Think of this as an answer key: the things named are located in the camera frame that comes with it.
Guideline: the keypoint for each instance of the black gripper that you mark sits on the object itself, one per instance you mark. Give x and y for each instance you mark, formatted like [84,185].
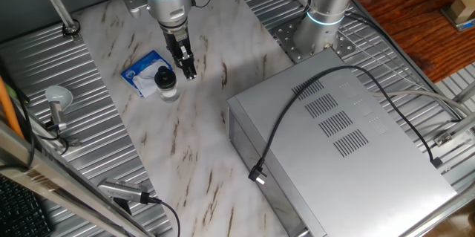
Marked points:
[174,38]

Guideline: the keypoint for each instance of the blue tissue pack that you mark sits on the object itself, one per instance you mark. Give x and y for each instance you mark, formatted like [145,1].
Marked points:
[139,75]

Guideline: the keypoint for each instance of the white marble pattern board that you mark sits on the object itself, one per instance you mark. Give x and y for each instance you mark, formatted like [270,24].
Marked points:
[178,136]

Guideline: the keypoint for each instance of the white ladle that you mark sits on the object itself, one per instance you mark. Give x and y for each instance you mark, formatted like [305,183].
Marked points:
[59,96]

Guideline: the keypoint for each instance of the metal pole with foot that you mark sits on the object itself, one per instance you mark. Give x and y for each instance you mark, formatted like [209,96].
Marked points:
[55,1]

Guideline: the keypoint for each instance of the orange pole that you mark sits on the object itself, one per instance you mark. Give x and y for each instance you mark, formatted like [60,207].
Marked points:
[7,107]

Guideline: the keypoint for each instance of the silver metal box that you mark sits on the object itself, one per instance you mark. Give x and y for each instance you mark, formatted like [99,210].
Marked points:
[352,177]

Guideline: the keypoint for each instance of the black keyboard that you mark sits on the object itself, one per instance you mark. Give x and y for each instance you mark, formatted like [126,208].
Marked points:
[18,211]

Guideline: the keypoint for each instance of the wooden block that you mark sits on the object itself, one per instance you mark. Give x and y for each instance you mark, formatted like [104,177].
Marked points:
[463,8]

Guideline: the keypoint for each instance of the digital scale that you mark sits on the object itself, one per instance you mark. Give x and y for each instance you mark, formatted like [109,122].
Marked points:
[467,26]

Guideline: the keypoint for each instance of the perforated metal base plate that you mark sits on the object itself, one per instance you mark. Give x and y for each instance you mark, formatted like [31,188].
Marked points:
[285,38]

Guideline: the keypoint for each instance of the small metal bracket clamp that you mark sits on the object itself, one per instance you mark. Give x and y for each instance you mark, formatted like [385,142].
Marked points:
[74,142]

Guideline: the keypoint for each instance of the silver finned camera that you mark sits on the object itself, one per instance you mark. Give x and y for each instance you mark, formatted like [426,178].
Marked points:
[118,189]

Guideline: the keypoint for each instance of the aluminium frame beam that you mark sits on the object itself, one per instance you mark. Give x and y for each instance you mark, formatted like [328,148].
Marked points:
[37,166]

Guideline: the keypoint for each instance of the aluminium frame bar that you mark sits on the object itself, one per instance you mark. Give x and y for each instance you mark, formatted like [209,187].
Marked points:
[464,95]
[458,127]

